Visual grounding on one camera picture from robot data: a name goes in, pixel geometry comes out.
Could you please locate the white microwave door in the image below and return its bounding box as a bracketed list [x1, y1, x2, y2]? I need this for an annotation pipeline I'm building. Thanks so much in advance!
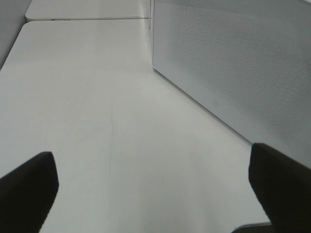
[152, 0, 311, 167]

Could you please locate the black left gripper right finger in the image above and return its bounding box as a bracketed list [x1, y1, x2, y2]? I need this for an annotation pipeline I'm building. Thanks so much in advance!
[248, 143, 311, 233]

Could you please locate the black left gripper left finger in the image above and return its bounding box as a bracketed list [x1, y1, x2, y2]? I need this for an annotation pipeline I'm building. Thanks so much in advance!
[0, 151, 59, 233]

